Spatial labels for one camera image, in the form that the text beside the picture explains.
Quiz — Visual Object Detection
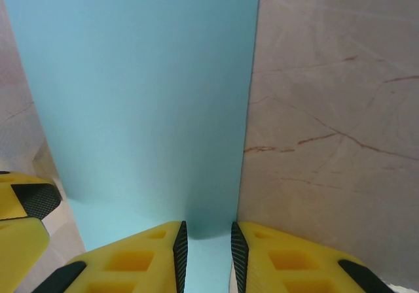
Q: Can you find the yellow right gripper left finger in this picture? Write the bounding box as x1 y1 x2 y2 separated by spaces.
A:
31 220 189 293

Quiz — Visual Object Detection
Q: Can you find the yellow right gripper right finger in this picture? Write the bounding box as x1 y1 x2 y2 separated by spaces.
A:
230 220 393 293

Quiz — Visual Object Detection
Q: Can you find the light blue paper sheet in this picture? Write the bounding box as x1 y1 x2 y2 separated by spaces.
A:
0 0 262 293

